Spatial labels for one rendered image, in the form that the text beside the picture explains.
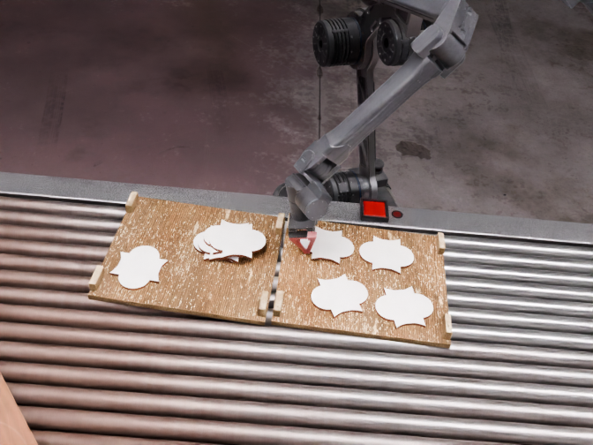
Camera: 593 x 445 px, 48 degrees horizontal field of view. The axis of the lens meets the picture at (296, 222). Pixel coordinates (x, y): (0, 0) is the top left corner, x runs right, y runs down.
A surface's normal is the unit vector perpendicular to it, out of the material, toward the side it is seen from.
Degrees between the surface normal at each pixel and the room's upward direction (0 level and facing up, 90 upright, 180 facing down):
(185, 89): 0
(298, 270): 0
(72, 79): 0
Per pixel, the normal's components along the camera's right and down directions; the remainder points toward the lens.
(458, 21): 0.66, 0.14
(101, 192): 0.08, -0.72
